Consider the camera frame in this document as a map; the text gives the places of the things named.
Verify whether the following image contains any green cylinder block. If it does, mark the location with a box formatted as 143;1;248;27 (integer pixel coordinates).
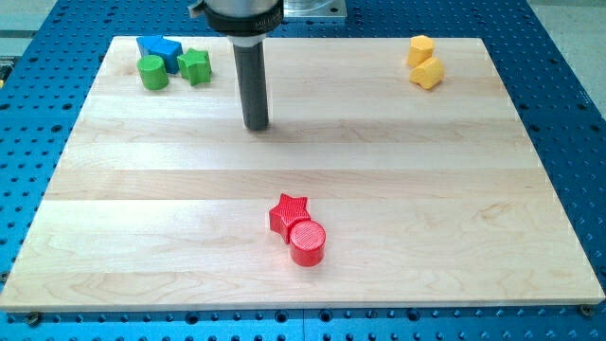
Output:
136;55;169;90

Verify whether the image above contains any red cylinder block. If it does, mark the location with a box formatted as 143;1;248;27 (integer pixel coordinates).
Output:
290;221;326;267

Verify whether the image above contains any blue perforated metal table plate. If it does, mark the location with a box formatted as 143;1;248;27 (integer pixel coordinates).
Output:
1;1;605;340

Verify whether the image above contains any yellow heart block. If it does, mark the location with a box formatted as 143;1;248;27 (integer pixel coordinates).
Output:
409;57;445;90

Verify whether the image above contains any blue cube block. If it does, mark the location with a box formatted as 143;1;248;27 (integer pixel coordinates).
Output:
149;36;183;74

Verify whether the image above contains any brass board screw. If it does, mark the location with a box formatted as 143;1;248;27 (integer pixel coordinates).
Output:
579;305;595;317
25;312;43;327

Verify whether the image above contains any blue triangular block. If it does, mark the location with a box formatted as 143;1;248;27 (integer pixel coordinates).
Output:
136;35;163;57

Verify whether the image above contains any right brass board screw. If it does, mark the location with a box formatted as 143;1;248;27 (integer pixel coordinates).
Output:
579;305;595;317

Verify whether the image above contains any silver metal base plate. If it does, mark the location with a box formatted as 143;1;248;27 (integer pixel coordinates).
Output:
284;0;348;19

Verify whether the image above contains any light wooden board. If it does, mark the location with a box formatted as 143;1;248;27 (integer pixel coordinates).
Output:
1;36;604;313

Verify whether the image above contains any silver black robot tool mount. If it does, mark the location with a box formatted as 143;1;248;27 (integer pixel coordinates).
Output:
187;0;284;47

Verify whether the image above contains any yellow hexagon block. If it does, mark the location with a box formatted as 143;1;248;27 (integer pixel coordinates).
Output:
406;35;435;67

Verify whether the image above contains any red star block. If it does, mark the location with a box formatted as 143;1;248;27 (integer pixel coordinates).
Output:
268;193;311;244

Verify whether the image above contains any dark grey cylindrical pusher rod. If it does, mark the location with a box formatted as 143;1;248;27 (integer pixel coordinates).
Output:
233;42;269;131

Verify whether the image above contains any green star block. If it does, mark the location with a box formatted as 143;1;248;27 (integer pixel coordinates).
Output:
177;48;212;85

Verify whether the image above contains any left brass board screw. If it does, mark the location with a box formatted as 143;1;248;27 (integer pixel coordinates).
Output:
25;312;43;327

